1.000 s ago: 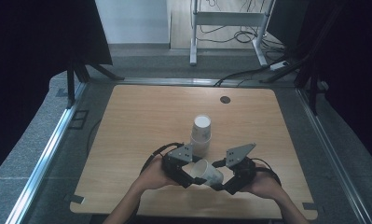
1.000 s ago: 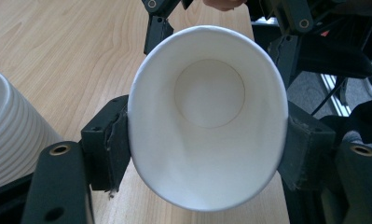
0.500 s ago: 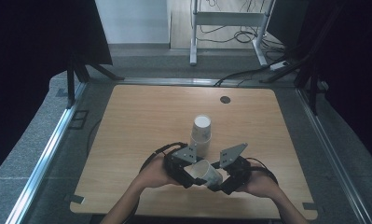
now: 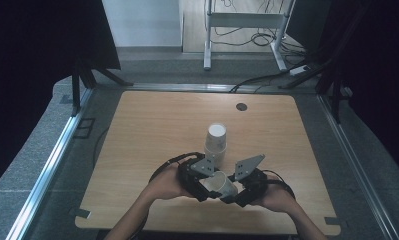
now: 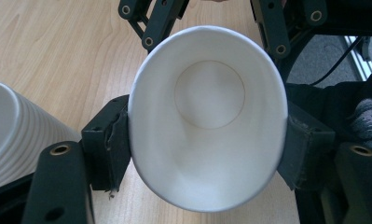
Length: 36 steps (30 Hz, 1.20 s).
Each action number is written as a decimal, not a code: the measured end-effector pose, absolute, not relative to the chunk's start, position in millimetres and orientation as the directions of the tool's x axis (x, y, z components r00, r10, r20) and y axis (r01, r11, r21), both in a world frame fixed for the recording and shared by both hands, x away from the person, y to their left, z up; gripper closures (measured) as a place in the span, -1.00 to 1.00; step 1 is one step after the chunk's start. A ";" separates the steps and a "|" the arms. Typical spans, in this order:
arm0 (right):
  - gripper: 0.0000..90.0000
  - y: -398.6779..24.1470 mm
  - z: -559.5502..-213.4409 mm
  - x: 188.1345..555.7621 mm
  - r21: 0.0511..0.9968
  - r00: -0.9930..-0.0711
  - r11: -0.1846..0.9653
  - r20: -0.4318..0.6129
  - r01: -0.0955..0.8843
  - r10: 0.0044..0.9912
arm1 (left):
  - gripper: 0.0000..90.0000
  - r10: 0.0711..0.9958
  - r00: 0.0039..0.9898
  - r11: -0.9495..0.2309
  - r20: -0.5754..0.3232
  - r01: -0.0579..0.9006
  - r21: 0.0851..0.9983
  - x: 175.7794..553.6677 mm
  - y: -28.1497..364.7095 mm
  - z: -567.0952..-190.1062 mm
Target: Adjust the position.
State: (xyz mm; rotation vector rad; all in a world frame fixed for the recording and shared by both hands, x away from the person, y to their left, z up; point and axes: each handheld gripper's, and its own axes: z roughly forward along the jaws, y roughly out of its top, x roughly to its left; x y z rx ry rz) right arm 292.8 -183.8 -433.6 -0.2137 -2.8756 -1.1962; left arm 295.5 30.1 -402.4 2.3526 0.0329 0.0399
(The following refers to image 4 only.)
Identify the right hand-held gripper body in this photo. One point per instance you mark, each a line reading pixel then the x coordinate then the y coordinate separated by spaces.
pixel 253 185

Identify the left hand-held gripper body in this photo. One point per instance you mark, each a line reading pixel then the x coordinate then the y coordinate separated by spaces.
pixel 190 180

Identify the person's left hand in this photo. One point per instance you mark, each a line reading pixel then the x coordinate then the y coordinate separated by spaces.
pixel 168 183

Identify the person's right hand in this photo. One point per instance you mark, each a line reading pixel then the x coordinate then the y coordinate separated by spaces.
pixel 277 198

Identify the dark round table grommet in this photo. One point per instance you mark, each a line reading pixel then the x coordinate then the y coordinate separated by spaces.
pixel 241 106

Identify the grey tape piece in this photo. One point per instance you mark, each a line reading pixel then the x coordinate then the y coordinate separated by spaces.
pixel 83 213
pixel 331 220

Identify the white power strip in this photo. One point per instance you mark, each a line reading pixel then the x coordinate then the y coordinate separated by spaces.
pixel 299 70

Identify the black stand legs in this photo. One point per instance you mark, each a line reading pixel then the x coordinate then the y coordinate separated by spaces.
pixel 87 78

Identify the dark tape piece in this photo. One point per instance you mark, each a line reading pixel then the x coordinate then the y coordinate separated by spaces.
pixel 66 99

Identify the white metal stand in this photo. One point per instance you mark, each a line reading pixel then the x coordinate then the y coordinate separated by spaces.
pixel 243 20

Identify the black curtain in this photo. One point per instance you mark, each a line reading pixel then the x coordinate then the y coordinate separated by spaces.
pixel 373 66
pixel 37 66

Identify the aluminium floor rail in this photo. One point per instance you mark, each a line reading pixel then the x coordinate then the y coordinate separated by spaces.
pixel 193 87
pixel 357 166
pixel 53 160

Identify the black stand post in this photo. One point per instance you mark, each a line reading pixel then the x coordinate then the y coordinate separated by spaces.
pixel 335 96

